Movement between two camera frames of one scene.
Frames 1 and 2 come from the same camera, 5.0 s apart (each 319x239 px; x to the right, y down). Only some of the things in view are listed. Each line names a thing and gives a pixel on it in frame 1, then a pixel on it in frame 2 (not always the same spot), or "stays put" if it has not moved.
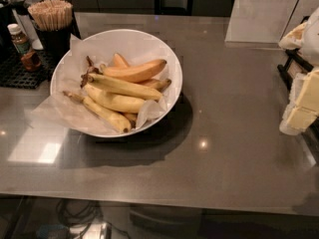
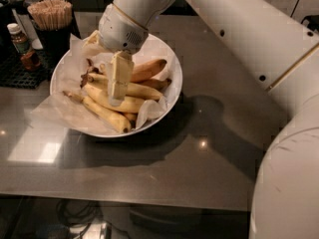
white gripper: x=306 y=100 to x=120 y=32
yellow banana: x=120 y=87 stays put
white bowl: x=116 y=83 stays put
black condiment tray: x=14 y=74 stays put
